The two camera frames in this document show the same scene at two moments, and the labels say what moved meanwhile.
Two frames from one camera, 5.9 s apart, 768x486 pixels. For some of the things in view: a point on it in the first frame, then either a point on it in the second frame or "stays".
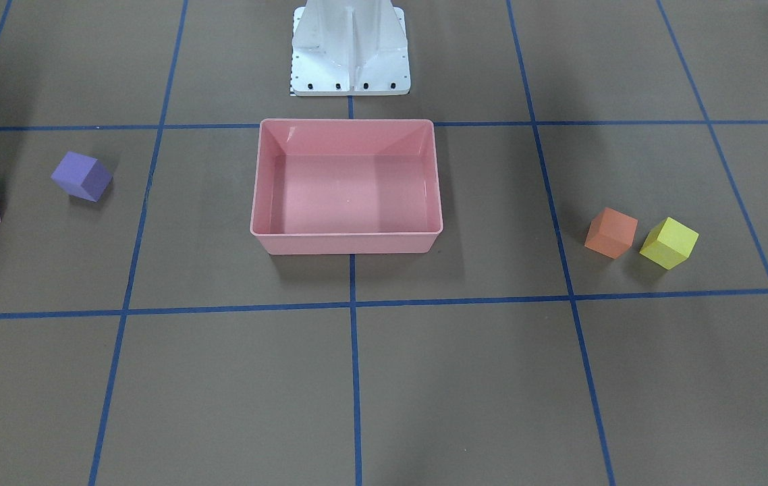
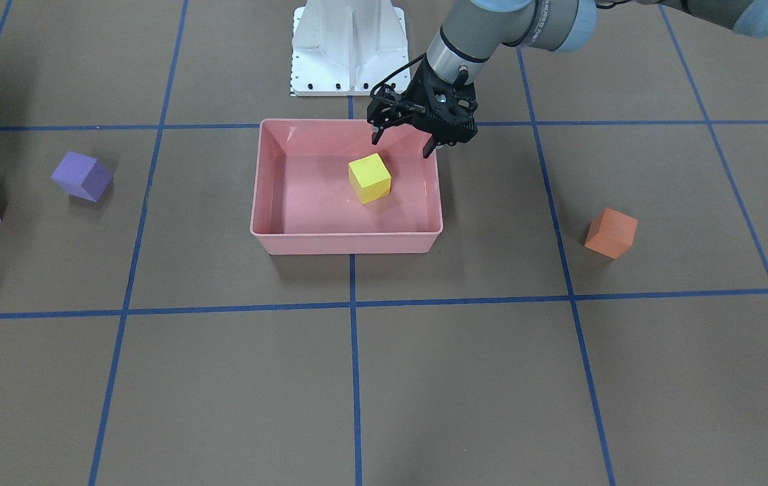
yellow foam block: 669,243 to 369,178
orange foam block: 611,233 stays
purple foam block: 83,176 stays
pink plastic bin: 343,187 stays
